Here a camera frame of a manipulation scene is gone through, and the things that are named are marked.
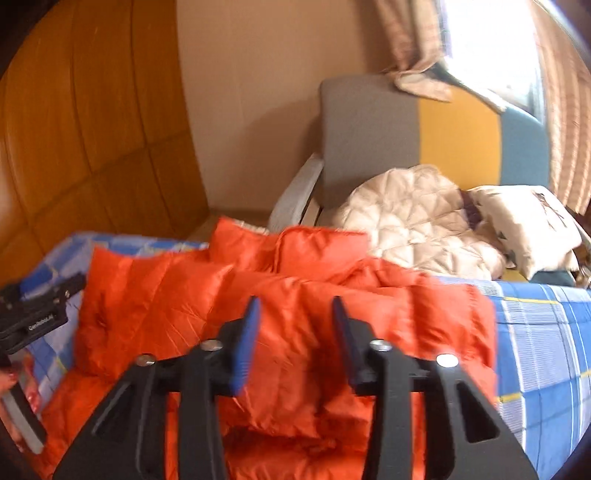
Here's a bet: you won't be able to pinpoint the plaid curtain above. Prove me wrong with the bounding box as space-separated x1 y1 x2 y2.
375 0 452 102
531 1 590 214

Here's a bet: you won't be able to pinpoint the plaid left curtain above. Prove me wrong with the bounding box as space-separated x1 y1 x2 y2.
375 0 452 102

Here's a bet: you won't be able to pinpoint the wooden wardrobe panels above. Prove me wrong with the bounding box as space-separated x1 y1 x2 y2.
1 1 208 282

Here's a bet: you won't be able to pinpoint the white embroidered pillow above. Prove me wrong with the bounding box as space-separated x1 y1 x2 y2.
469 185 583 280

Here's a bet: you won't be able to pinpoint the plaid right curtain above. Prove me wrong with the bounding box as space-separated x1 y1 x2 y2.
531 1 590 214

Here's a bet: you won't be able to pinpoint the blue plaid bed sheet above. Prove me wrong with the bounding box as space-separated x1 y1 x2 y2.
21 233 590 479

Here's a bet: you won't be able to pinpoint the person's left hand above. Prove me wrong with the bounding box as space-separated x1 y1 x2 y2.
1 350 46 454

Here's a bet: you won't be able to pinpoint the grey yellow blue headboard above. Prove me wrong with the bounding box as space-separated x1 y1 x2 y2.
320 75 550 210

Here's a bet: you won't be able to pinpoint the orange puffer jacket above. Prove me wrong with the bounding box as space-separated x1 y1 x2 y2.
32 220 497 479

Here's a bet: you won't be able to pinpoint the white bed side rail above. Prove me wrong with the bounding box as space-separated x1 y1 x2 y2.
266 154 325 233

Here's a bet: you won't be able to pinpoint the beige quilted jacket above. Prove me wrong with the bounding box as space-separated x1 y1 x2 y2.
332 165 506 280

